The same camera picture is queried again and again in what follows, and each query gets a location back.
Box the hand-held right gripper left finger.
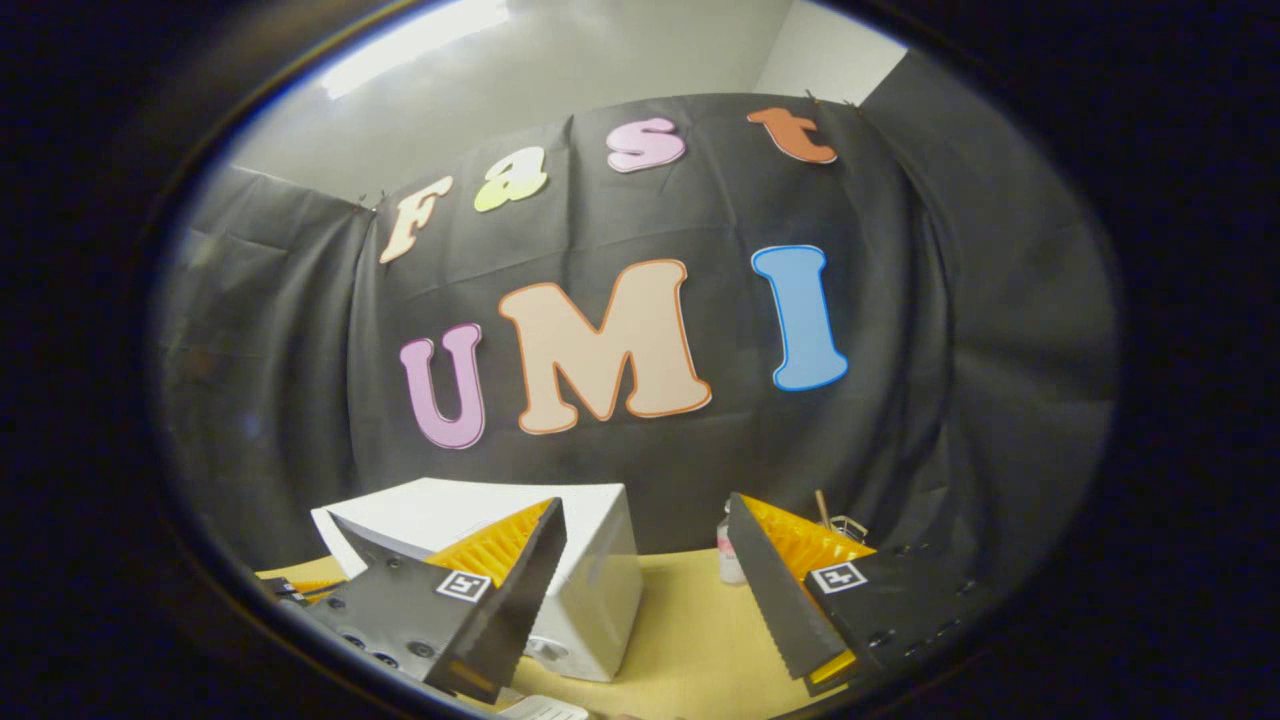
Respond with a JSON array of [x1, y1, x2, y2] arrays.
[[300, 497, 568, 704]]

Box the white microwave oven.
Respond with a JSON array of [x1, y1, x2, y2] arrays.
[[310, 478, 643, 684]]

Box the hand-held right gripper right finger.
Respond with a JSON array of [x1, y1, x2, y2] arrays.
[[727, 492, 1001, 684]]

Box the black backdrop cloth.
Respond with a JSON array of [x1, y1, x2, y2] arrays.
[[155, 50, 1119, 601]]

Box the small clear plastic bottle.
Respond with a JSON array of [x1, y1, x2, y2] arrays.
[[716, 505, 749, 586]]

